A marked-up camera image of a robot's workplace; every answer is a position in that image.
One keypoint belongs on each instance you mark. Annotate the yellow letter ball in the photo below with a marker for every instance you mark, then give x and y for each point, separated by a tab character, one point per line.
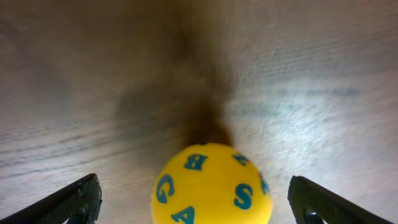
210	184

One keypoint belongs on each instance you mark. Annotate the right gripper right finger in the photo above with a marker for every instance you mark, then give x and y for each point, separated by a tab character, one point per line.
312	203

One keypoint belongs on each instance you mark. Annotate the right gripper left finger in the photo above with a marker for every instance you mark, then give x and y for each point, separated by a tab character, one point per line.
79	202

